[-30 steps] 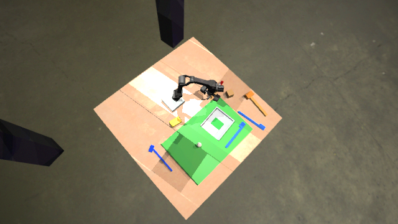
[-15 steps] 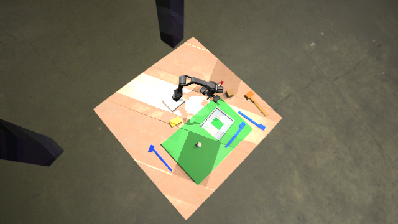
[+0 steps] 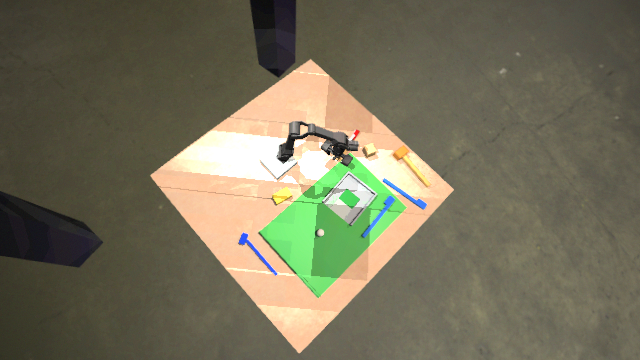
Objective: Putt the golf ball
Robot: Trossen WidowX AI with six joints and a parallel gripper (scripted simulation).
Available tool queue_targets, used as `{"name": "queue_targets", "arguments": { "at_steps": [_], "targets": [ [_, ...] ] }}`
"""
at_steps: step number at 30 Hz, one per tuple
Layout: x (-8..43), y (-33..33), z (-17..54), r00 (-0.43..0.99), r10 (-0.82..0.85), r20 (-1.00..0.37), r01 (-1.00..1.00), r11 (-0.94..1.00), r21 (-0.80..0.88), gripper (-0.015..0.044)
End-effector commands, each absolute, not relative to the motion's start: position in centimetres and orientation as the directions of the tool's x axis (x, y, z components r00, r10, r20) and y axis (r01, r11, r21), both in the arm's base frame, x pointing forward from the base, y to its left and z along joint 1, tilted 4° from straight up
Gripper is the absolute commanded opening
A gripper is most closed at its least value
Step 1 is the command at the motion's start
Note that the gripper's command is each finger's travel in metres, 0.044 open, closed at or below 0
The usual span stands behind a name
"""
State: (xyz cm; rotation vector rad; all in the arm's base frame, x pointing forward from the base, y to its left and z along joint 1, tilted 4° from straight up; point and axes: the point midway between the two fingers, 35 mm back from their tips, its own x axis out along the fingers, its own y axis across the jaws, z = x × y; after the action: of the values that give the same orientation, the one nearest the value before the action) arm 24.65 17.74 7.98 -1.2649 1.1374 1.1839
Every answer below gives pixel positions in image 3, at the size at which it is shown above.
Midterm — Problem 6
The brown wooden mallet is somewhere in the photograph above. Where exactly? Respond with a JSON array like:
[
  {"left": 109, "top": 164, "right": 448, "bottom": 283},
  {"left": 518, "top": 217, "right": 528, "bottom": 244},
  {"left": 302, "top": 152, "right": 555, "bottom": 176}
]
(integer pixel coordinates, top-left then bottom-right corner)
[{"left": 393, "top": 145, "right": 431, "bottom": 188}]

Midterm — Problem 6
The green putting mat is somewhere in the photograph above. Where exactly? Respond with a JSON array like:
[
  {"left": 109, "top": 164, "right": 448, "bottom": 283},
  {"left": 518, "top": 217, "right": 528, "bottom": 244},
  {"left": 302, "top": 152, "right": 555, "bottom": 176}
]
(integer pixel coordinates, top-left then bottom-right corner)
[{"left": 261, "top": 153, "right": 407, "bottom": 295}]

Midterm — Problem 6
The yellow rectangular block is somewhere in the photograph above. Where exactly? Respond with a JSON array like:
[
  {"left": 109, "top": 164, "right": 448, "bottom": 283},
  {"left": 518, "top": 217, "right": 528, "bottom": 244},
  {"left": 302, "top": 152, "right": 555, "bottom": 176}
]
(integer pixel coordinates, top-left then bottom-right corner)
[{"left": 272, "top": 187, "right": 292, "bottom": 205}]

